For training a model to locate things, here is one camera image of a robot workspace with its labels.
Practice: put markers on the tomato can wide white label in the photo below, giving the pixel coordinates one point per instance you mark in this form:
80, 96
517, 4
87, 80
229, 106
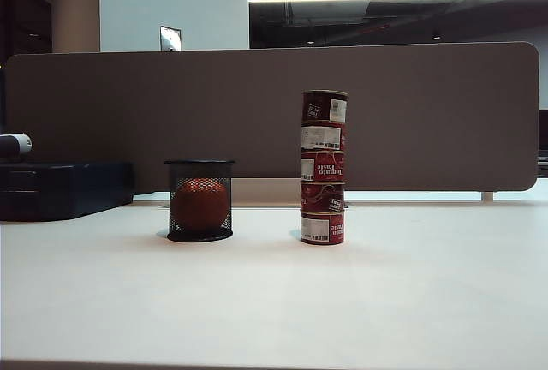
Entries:
321, 136

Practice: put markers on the dark blue plastic case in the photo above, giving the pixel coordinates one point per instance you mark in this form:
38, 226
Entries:
64, 190

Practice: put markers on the black monitor screen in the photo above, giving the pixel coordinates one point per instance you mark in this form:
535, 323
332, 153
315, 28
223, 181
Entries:
543, 130

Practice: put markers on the tomato can dark tomato picture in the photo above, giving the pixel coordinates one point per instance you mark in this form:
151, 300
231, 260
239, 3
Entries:
317, 196

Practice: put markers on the tomato can Tomato Paste print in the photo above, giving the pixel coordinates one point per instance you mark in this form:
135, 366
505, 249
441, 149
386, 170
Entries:
327, 167

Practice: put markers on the black mesh pen holder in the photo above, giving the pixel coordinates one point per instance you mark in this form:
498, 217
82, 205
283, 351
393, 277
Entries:
199, 168

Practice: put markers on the brown desk divider panel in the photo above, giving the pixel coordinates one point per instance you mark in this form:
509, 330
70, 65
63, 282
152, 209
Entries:
214, 104

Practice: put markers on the white divider foot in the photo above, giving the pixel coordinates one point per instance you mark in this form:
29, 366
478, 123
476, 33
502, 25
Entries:
487, 196

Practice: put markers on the white grey cylindrical device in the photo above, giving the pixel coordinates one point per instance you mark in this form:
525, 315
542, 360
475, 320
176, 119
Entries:
15, 144

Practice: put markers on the silver wall plate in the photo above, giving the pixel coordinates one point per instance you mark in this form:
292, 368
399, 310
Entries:
170, 38

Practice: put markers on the tomato can small barcode label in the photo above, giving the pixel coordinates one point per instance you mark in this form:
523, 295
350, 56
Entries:
319, 106

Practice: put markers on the orange fruit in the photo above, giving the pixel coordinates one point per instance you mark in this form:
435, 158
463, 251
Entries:
199, 205

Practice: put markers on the tomato can barcode and print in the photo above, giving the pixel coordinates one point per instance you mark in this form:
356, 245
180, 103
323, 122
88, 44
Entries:
321, 228

